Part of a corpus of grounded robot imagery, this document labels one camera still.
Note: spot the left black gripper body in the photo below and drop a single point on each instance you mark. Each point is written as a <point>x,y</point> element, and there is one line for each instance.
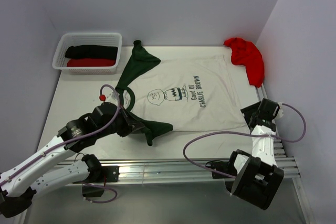
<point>123,127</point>

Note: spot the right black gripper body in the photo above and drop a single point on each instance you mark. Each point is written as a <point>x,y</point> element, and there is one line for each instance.
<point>251,111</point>

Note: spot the white and green t shirt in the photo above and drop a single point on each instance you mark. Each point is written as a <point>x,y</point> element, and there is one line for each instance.
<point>180,95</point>

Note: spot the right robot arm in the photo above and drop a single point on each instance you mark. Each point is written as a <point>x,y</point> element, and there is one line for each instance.
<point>257,174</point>

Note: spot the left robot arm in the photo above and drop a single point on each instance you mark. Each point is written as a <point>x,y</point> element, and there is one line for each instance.
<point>34,177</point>

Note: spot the crumpled red t shirt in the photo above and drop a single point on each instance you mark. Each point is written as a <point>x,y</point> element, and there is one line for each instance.
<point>245,53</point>

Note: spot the rolled red t shirt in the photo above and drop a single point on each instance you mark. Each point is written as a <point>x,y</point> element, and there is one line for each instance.
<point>88,62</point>

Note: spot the rolled black t shirt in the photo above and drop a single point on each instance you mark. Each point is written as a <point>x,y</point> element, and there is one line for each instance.
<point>92,51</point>

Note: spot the white plastic basket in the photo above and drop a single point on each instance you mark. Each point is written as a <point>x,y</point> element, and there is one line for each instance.
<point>77,39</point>

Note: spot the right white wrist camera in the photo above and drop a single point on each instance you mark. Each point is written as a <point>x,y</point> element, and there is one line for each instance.
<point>280,111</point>

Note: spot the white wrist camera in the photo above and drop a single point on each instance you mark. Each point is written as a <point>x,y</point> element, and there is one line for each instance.
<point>280,111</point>
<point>110,96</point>

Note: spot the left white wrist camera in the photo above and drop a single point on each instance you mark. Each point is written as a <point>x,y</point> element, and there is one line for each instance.
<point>110,96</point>

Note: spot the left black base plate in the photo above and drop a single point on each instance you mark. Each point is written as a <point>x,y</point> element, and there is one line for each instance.
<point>110,174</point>

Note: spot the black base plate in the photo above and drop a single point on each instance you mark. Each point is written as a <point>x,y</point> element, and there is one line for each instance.
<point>220,166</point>
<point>110,174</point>

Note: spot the aluminium frame rail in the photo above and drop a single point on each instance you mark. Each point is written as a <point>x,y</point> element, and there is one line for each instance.
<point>188,170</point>

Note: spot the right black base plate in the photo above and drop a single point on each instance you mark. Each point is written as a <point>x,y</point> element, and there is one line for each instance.
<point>220,166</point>

